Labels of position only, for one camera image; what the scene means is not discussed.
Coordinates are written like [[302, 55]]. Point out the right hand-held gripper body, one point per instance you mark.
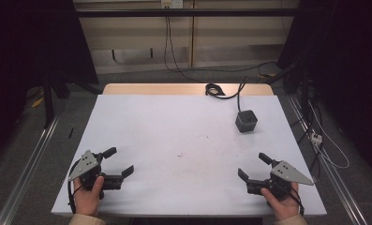
[[285, 178]]

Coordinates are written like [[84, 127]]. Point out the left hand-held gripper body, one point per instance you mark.
[[86, 164]]

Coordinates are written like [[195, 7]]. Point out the person's right hand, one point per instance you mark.
[[282, 206]]

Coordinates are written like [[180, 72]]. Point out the person's left hand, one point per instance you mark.
[[87, 200]]

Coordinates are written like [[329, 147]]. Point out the small black stick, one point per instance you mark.
[[71, 132]]

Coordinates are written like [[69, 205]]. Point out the black cube device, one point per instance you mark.
[[246, 121]]

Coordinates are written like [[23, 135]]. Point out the white power plug adapter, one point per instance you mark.
[[316, 138]]

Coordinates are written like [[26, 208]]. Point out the white table sheet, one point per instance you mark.
[[174, 150]]

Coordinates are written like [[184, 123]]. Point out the black metal stand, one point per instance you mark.
[[48, 103]]

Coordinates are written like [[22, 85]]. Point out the yellow floor tape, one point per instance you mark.
[[37, 101]]

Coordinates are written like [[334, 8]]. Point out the black curtain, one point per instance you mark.
[[343, 62], [30, 47]]

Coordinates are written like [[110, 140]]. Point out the aluminium floor rail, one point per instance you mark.
[[330, 175], [27, 168]]

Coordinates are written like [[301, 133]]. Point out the black horizontal frame bar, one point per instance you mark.
[[186, 12]]

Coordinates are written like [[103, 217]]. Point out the white wall socket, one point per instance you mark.
[[171, 3]]

